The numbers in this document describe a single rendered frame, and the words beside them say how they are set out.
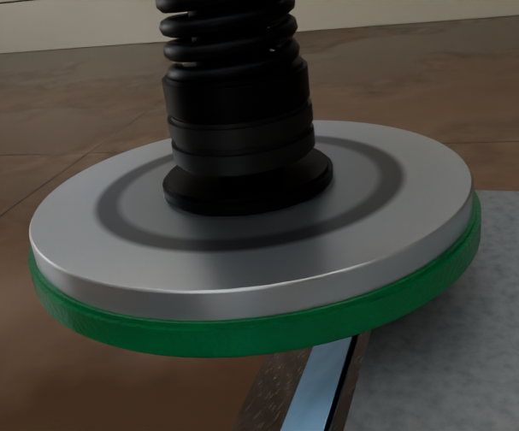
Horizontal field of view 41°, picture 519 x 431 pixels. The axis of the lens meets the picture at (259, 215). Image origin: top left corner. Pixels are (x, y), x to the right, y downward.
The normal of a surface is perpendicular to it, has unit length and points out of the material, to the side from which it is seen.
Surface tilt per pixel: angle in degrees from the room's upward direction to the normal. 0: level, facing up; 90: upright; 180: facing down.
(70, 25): 90
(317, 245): 0
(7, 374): 0
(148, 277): 0
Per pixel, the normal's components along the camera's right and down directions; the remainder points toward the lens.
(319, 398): -0.74, -0.67
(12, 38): -0.25, 0.41
